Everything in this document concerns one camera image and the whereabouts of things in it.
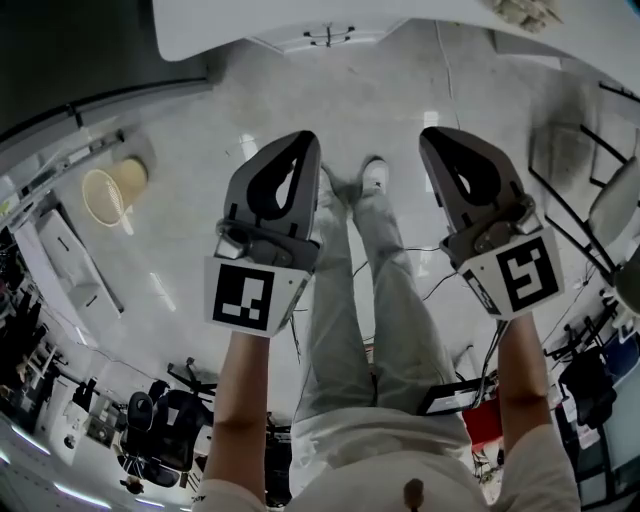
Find person's right forearm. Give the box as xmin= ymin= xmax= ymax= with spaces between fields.
xmin=492 ymin=312 xmax=554 ymax=466

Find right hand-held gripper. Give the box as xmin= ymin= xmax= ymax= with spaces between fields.
xmin=418 ymin=126 xmax=566 ymax=321

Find person's left forearm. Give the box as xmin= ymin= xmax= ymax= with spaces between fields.
xmin=203 ymin=327 xmax=276 ymax=494

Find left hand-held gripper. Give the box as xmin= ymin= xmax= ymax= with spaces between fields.
xmin=203 ymin=130 xmax=322 ymax=339

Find white seat chair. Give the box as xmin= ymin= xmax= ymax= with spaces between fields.
xmin=587 ymin=156 xmax=640 ymax=251

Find white desk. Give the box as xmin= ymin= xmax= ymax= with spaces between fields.
xmin=151 ymin=0 xmax=601 ymax=64

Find black star-shaped chair base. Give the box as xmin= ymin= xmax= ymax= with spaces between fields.
xmin=303 ymin=26 xmax=353 ymax=48

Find black backpack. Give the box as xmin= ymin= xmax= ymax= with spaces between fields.
xmin=557 ymin=347 xmax=619 ymax=432

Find cluttered dark shelf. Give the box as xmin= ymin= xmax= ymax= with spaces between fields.
xmin=0 ymin=224 xmax=69 ymax=406

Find person's leg grey trousers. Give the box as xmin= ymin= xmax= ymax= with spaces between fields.
xmin=292 ymin=189 xmax=379 ymax=426
xmin=352 ymin=192 xmax=469 ymax=416

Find dark glass partition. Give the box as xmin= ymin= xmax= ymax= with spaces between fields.
xmin=0 ymin=0 xmax=214 ymax=151

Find black office chair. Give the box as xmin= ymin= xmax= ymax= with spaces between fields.
xmin=118 ymin=358 xmax=217 ymax=490

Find person's right white shoe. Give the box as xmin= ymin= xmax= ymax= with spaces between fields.
xmin=360 ymin=156 xmax=391 ymax=199

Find black floor cable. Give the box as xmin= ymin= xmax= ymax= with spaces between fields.
xmin=399 ymin=243 xmax=460 ymax=302

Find red box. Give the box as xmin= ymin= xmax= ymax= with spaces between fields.
xmin=461 ymin=399 xmax=506 ymax=451

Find black tablet screen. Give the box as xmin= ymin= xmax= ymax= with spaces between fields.
xmin=417 ymin=378 xmax=497 ymax=416

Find tan round bin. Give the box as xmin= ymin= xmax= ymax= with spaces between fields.
xmin=112 ymin=157 xmax=150 ymax=202

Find white flat cabinet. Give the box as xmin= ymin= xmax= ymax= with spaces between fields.
xmin=37 ymin=208 xmax=125 ymax=320

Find beige crumpled cloth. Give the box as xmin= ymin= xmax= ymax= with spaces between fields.
xmin=482 ymin=0 xmax=564 ymax=34

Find person's white shirt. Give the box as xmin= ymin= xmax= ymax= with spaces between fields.
xmin=192 ymin=407 xmax=581 ymax=512

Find person's left leg grey trousers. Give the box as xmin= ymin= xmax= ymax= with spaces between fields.
xmin=292 ymin=189 xmax=379 ymax=426

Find black metal frame rack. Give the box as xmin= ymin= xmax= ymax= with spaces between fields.
xmin=528 ymin=79 xmax=640 ymax=284

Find person's right leg grey trousers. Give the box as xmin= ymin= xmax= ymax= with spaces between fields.
xmin=352 ymin=192 xmax=469 ymax=416

